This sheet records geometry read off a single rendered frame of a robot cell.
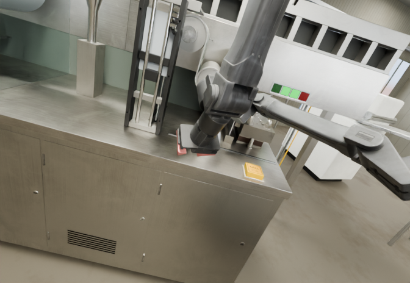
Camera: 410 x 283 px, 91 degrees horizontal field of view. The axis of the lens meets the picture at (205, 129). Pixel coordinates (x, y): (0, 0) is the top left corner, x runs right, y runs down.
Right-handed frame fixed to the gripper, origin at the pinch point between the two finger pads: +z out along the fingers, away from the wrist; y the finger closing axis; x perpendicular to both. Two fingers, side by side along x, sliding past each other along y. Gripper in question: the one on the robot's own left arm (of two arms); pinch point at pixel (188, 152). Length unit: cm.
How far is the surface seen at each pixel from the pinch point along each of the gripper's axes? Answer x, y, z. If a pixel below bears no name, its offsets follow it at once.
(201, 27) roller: -55, -9, -6
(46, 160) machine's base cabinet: -16, 45, 47
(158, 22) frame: -50, 9, -6
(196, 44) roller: -52, -8, 0
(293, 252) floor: 35, -122, 101
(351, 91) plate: -47, -109, -2
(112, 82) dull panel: -75, 25, 57
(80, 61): -62, 39, 32
